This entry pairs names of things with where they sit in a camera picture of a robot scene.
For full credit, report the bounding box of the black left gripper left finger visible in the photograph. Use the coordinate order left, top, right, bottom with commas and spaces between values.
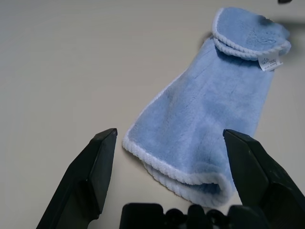
35, 127, 119, 229

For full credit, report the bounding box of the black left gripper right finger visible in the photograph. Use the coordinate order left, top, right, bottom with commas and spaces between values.
223, 128, 305, 229

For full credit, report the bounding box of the light blue terry towel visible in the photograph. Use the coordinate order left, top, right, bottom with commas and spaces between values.
122, 7, 292, 208

